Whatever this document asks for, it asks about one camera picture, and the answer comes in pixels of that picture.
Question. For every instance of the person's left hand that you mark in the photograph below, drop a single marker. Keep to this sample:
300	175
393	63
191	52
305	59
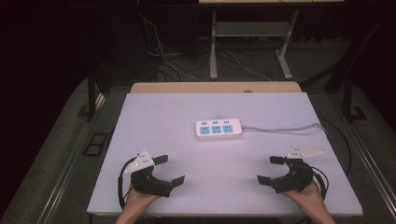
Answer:
137	200

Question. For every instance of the black stand leg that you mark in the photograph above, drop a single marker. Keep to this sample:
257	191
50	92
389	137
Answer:
91	96
348	99

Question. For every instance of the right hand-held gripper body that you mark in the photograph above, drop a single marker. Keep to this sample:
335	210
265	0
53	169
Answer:
297	179

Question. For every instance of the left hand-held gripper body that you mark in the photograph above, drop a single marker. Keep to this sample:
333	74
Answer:
146	182

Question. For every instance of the black floor frame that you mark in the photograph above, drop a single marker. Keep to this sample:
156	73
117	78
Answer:
96	144

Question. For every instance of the white and blue power strip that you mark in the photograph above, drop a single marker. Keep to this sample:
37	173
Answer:
218	128

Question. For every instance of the grey metal stand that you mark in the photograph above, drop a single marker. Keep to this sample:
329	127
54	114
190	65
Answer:
249	29

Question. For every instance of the person's right hand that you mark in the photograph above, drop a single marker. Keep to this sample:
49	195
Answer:
308	200

